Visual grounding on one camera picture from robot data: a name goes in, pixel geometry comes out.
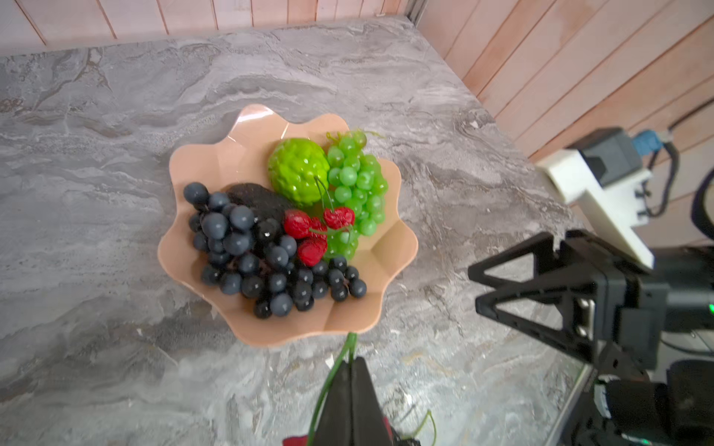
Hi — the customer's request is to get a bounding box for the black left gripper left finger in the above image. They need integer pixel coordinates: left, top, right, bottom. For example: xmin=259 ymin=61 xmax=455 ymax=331
xmin=312 ymin=362 xmax=353 ymax=446

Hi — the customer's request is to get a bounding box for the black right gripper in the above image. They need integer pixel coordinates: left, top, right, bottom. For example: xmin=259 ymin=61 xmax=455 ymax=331
xmin=468 ymin=230 xmax=713 ymax=369

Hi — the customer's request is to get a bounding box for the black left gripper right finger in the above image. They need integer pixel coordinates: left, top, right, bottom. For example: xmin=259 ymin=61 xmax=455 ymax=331
xmin=351 ymin=357 xmax=394 ymax=446

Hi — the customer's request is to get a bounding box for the red cherry pair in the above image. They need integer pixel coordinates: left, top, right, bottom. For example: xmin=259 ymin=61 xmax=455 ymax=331
xmin=282 ymin=333 xmax=438 ymax=446
xmin=284 ymin=209 xmax=328 ymax=267
xmin=313 ymin=176 xmax=355 ymax=232

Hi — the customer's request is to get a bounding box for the dark purple grape bunch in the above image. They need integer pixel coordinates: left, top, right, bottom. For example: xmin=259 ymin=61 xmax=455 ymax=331
xmin=182 ymin=182 xmax=368 ymax=320

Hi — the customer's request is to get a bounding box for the dark fake avocado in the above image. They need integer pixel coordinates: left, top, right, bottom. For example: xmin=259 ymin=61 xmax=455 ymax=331
xmin=226 ymin=183 xmax=296 ymax=221

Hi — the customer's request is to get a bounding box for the green grape bunch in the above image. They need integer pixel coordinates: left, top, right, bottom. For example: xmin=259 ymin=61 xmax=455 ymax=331
xmin=325 ymin=130 xmax=390 ymax=259

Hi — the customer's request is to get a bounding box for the bumpy green fake fruit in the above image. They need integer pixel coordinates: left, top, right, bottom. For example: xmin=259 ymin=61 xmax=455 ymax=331
xmin=268 ymin=138 xmax=330 ymax=207

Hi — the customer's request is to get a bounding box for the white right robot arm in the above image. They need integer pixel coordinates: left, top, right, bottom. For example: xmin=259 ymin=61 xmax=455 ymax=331
xmin=469 ymin=230 xmax=713 ymax=445

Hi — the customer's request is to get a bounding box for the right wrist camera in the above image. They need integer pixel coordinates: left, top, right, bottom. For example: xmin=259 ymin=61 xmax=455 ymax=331
xmin=535 ymin=127 xmax=673 ymax=269

